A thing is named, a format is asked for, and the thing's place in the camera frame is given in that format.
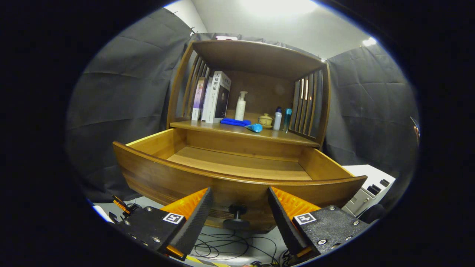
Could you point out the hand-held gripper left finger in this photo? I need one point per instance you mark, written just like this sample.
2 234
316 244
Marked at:
195 222

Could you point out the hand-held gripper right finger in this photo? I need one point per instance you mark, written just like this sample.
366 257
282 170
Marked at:
284 222

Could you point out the brown wooden drawer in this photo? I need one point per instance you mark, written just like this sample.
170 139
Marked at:
241 163

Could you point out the blue white cosmetic tube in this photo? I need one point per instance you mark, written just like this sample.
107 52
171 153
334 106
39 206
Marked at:
255 128

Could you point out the brown wooden countertop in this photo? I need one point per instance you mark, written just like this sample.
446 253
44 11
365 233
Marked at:
282 137

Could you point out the brown wooden cabinet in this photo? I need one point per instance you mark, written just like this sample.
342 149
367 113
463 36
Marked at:
259 59

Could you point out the orange black tool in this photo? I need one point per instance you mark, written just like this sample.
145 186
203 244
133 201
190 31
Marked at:
122 205

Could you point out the white plastic machine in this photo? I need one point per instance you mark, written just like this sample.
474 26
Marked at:
371 185

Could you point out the yellow saucer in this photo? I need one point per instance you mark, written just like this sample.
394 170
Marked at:
268 127

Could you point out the teal slim bottle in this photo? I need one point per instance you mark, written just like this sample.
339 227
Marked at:
287 120

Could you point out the white bottle blue cap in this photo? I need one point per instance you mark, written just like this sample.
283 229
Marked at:
277 120

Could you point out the yellow lidded teacup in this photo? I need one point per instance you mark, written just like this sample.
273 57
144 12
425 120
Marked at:
265 119

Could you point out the blue folded cloth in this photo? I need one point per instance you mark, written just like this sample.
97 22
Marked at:
233 121

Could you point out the white pump bottle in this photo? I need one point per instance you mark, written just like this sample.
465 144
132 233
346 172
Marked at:
240 109

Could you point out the thin purple book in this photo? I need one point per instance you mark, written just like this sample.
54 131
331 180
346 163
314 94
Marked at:
197 98

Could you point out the thick white portrait book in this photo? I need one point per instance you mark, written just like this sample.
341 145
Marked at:
219 98

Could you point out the small ceiling light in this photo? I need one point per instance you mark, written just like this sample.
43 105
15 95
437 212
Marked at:
369 41

